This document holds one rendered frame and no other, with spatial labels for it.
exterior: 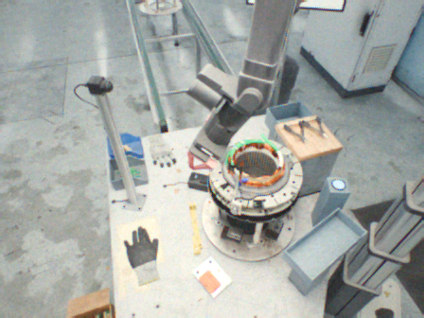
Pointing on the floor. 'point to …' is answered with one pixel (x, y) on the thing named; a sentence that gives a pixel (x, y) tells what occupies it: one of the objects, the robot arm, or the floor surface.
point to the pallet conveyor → (175, 45)
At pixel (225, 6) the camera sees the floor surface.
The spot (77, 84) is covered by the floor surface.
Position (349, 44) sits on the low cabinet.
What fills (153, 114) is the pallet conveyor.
